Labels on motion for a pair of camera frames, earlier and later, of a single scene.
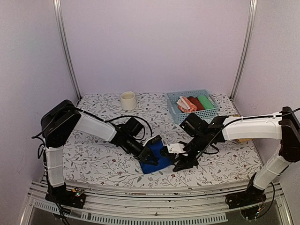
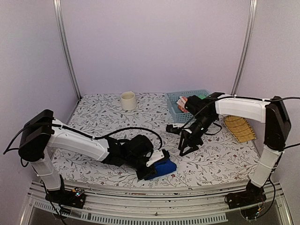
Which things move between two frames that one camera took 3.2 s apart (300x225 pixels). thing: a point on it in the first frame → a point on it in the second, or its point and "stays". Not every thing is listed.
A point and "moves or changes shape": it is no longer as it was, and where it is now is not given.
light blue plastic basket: (177, 116) stays
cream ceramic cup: (128, 101) stays
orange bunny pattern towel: (185, 105) stays
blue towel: (156, 147) moves or changes shape
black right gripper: (187, 162) → (184, 135)
